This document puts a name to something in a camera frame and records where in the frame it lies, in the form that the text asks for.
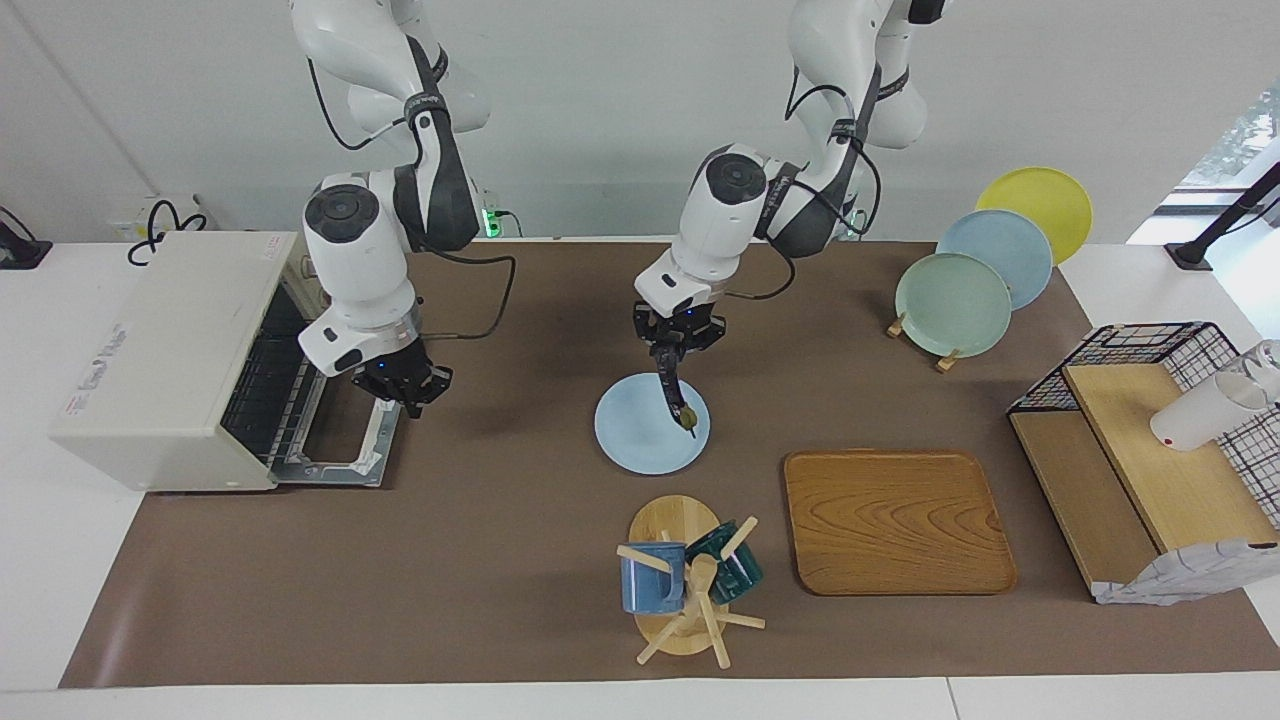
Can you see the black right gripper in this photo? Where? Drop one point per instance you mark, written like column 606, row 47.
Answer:
column 405, row 375

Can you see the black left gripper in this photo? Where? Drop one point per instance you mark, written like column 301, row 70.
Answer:
column 680, row 330

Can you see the dark purple eggplant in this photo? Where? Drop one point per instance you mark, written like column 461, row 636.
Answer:
column 680, row 405

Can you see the glass oven door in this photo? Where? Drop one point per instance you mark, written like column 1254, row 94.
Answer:
column 330, row 472

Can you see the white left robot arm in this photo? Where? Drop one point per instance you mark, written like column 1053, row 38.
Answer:
column 720, row 220

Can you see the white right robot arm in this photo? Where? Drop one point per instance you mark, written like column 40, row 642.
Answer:
column 360, row 270

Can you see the cream toaster oven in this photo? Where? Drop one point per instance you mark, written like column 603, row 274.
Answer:
column 150, row 350

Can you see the brown table mat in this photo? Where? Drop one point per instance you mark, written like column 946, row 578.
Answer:
column 450, row 550

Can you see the wooden mug tree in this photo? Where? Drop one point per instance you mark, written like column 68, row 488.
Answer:
column 670, row 520

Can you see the blue mug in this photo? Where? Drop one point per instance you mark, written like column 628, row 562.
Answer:
column 645, row 590

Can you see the dark green mug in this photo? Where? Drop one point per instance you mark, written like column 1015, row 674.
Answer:
column 745, row 580

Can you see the wooden tray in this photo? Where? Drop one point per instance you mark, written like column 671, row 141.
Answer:
column 840, row 530

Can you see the wooden plate rack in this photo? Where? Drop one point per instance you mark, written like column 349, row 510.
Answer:
column 946, row 362

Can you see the pale green plate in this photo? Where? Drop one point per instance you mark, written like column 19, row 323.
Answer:
column 950, row 305

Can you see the white power strip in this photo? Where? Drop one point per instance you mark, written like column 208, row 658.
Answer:
column 125, row 225

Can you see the racked light blue plate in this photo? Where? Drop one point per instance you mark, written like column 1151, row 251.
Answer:
column 1000, row 240

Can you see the yellow plate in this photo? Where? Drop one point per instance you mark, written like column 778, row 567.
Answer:
column 1040, row 205

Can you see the black table clamp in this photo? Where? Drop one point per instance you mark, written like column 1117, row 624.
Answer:
column 20, row 255

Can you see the white cup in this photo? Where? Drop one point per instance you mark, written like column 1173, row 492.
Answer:
column 1195, row 420

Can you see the black angled stand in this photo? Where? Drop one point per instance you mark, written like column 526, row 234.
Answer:
column 1190, row 255

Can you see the white marbled cloth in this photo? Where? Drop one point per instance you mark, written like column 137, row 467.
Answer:
column 1180, row 575

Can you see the clear glass cup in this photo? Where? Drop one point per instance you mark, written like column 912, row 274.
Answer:
column 1265, row 365

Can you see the window with greenery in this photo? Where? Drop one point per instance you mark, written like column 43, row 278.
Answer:
column 1240, row 140

